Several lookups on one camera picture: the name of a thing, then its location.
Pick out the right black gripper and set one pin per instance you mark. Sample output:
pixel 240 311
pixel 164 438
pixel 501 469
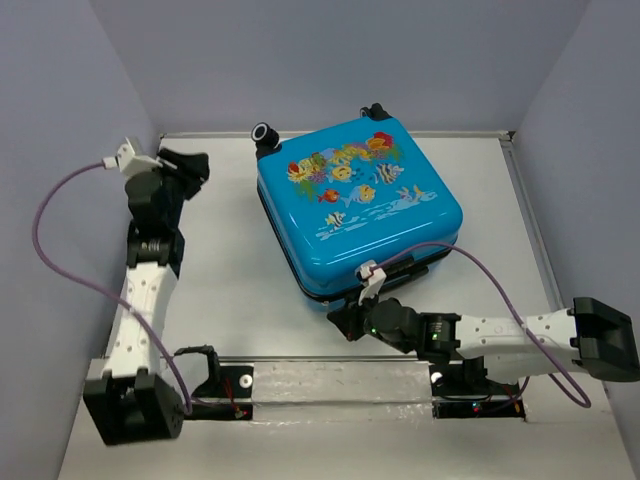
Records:
pixel 347 320

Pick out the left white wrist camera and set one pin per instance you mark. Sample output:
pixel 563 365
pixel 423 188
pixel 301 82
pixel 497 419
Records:
pixel 131 159

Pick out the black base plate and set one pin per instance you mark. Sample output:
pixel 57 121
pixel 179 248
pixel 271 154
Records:
pixel 455 397
pixel 226 399

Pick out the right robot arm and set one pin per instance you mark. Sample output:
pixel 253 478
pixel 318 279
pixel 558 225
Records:
pixel 590 337

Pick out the blue hard-shell suitcase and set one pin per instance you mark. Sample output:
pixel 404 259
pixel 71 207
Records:
pixel 354 192

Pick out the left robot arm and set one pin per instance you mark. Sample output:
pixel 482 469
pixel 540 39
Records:
pixel 140 394

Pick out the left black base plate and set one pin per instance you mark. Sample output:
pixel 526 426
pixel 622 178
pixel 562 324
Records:
pixel 226 399

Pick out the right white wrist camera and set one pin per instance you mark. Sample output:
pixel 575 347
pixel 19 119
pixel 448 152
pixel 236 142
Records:
pixel 372 277

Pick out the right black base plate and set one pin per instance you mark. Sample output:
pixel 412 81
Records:
pixel 455 397

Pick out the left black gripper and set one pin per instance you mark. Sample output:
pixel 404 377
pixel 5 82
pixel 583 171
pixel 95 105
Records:
pixel 194 169

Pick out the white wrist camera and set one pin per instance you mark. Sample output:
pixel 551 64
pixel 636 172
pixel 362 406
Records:
pixel 372 277
pixel 131 159

